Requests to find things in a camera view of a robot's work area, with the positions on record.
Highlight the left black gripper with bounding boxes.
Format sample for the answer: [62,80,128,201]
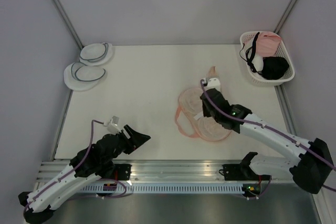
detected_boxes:
[102,124,151,164]

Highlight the floral mesh laundry bag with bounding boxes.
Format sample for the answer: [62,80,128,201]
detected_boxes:
[174,66,232,142]

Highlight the white black-trimmed bra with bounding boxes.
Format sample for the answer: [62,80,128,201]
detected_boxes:
[239,32,264,75]

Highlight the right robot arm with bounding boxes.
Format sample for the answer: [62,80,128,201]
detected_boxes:
[200,88,335,194]

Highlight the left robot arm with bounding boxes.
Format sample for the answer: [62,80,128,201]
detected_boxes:
[18,125,151,223]

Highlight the lower white mesh laundry bag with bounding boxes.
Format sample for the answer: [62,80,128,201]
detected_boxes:
[64,62,107,91]

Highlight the white mesh laundry bag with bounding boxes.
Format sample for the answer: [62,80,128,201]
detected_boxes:
[79,42,114,66]
[64,62,107,91]

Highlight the upper white mesh laundry bag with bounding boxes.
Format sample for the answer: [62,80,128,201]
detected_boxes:
[79,42,114,66]

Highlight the black garment in basket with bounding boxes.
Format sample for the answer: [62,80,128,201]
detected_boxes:
[261,57,289,80]

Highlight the pink garment in basket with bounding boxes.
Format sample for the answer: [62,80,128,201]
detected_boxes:
[256,31,282,57]

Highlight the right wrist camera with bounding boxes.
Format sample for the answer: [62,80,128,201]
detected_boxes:
[201,77,221,92]

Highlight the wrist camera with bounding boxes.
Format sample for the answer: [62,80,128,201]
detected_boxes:
[103,116,122,135]
[201,77,221,92]

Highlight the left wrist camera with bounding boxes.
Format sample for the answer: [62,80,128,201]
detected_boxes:
[103,116,122,135]

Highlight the aluminium front rail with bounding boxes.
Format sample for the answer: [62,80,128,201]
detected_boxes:
[36,159,294,184]

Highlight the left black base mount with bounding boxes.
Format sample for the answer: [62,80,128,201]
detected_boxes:
[102,164,131,191]

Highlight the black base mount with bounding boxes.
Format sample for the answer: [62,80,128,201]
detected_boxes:
[218,164,272,200]
[102,164,131,191]

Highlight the white slotted cable duct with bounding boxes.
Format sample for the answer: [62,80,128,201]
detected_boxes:
[77,183,244,194]

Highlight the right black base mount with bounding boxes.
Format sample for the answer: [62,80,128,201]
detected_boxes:
[218,164,272,200]

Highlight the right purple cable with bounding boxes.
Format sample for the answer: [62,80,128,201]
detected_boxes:
[200,79,336,200]

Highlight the right aluminium corner post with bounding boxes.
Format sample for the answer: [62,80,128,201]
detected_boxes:
[273,0,299,34]

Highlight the aluminium corner post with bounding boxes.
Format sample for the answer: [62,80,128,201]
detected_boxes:
[51,0,83,50]
[273,0,299,34]

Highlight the left aluminium corner post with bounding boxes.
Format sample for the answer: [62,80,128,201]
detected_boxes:
[51,0,83,50]

